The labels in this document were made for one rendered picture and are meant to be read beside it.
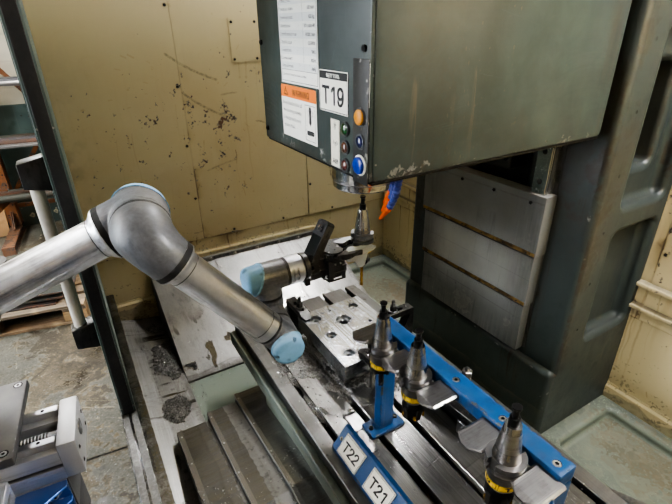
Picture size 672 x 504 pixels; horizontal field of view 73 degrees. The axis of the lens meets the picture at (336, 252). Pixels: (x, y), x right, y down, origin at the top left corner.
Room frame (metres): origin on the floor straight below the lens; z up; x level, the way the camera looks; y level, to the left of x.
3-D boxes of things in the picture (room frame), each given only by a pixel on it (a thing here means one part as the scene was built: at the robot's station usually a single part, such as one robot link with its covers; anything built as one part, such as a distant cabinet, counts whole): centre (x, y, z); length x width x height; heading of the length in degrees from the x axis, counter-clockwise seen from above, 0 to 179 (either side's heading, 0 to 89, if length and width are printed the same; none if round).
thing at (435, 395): (0.63, -0.18, 1.21); 0.07 x 0.05 x 0.01; 120
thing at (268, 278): (0.97, 0.18, 1.27); 0.11 x 0.08 x 0.09; 120
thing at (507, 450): (0.49, -0.26, 1.26); 0.04 x 0.04 x 0.07
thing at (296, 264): (1.01, 0.11, 1.28); 0.08 x 0.05 x 0.08; 30
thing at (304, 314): (1.25, 0.12, 0.97); 0.13 x 0.03 x 0.15; 30
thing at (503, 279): (1.34, -0.46, 1.16); 0.48 x 0.05 x 0.51; 30
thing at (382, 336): (0.78, -0.10, 1.26); 0.04 x 0.04 x 0.07
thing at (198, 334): (1.69, 0.27, 0.75); 0.89 x 0.67 x 0.26; 120
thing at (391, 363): (0.73, -0.12, 1.21); 0.07 x 0.05 x 0.01; 120
